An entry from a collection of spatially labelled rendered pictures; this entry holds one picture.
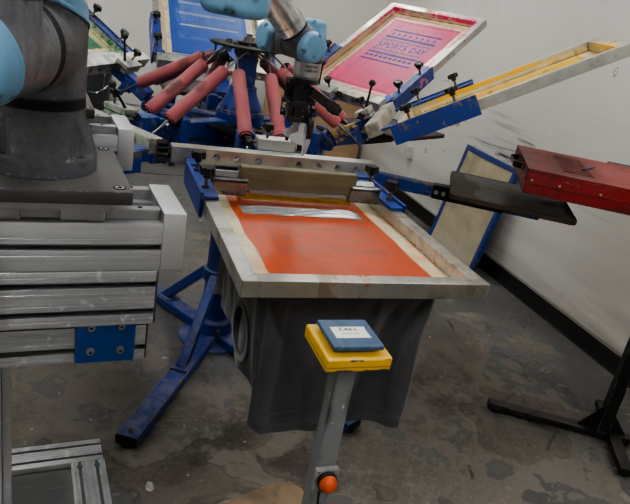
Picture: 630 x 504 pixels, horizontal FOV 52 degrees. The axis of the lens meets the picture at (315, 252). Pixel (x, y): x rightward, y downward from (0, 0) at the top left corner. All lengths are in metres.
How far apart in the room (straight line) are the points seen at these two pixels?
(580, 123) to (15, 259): 3.39
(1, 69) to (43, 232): 0.27
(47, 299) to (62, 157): 0.21
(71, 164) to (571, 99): 3.41
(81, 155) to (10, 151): 0.09
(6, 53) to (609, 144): 3.33
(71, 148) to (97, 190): 0.07
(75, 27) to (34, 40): 0.12
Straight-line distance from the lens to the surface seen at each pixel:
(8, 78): 0.75
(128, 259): 0.97
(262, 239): 1.61
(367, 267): 1.56
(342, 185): 1.94
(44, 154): 0.90
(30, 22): 0.78
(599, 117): 3.85
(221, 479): 2.31
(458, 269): 1.58
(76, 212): 0.94
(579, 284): 3.85
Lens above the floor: 1.54
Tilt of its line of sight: 22 degrees down
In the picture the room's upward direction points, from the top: 10 degrees clockwise
